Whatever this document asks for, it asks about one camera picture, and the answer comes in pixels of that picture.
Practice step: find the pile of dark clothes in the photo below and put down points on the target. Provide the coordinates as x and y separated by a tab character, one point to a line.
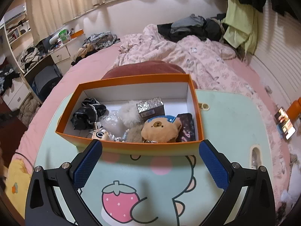
188	26

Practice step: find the pink floral blanket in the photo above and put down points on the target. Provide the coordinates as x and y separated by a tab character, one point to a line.
188	54

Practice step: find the white wall shelf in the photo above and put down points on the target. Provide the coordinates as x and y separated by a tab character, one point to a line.
16	33

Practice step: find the clothes heap on desk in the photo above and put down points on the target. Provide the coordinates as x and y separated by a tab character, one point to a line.
30	56

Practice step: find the light green hanging cloth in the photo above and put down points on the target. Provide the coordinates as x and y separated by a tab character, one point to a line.
237	23

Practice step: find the yellow cushion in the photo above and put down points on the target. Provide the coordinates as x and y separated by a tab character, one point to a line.
18	176

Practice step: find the white curved headboard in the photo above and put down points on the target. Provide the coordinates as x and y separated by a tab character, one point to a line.
141	9

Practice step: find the brown bear plush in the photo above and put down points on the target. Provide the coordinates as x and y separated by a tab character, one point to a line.
157	129

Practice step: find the cream curtain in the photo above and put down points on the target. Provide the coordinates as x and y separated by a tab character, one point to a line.
70	0

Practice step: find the black clothes heap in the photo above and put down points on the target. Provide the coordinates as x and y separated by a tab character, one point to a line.
8	78

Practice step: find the orange bottle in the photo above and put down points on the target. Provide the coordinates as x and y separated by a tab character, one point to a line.
296	110

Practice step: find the orange cardboard box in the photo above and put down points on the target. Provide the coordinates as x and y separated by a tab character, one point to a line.
145	148

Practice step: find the mint cartoon lap table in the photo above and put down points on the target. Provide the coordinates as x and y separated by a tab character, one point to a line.
225	127

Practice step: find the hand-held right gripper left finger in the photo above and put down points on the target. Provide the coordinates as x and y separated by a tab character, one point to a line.
87	167

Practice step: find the blue doll figurine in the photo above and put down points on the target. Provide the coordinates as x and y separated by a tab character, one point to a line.
124	136

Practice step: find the pink bed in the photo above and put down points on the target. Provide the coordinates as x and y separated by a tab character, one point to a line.
70	80

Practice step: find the white fluffy pompom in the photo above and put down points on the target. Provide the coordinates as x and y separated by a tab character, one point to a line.
128	113

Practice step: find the white toy figure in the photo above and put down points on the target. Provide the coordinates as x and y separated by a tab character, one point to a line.
100	134

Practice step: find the red cushion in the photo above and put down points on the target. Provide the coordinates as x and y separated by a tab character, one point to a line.
145	68

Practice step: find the small blue pad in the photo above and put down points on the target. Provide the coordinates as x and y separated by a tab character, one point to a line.
280	130

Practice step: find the dark patterned pouch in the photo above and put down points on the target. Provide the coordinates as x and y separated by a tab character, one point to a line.
187	129

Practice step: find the white desk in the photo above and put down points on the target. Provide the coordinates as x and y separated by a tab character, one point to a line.
61	54

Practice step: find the smartphone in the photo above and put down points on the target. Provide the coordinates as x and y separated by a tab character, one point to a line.
285	123

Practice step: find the silver foil box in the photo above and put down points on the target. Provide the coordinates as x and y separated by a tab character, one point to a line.
150	109

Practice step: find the white slatted panel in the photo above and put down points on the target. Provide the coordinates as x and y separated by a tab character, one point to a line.
277	51

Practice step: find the grey patterned clothes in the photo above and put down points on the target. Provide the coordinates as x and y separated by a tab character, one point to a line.
101	40

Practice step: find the black lace cloth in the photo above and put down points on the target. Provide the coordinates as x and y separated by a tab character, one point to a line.
84	115

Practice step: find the small orange box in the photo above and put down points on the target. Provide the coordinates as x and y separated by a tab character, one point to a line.
77	34

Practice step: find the clear plastic bag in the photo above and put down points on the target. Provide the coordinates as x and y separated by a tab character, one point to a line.
110	122

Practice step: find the white roll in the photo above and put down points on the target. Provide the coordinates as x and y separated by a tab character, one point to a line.
54	39

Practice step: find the white drawer cabinet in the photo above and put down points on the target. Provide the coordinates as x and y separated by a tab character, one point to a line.
16	96

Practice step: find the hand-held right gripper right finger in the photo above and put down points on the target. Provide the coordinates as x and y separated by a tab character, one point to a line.
214	167

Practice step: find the beige brown clothes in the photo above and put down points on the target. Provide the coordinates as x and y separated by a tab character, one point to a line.
82	55

